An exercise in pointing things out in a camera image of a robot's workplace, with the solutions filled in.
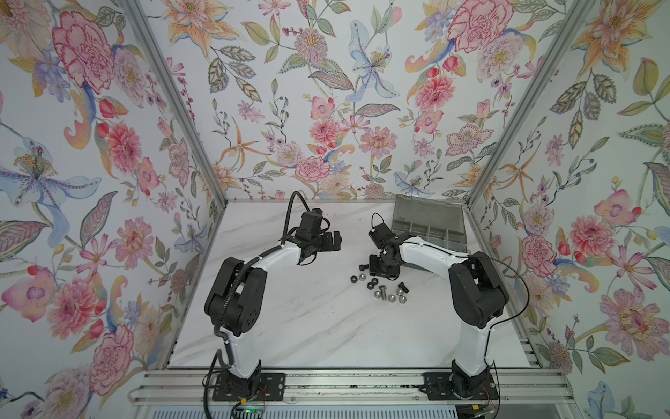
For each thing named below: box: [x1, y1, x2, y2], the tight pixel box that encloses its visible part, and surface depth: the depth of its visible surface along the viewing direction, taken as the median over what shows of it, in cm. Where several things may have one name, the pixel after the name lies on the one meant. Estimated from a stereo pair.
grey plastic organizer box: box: [391, 193, 468, 254], surface depth 123 cm
